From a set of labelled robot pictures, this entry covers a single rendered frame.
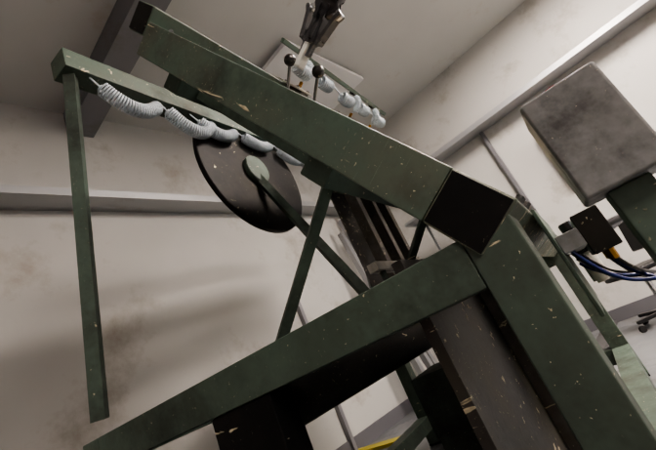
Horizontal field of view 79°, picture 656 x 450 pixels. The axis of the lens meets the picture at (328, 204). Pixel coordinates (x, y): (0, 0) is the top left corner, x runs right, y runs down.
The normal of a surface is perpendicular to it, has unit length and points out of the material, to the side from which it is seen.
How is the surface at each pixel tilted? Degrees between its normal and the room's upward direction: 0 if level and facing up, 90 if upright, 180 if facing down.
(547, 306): 90
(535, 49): 90
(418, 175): 90
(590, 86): 90
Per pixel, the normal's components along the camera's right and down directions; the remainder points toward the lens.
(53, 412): 0.66, -0.53
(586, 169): -0.53, -0.11
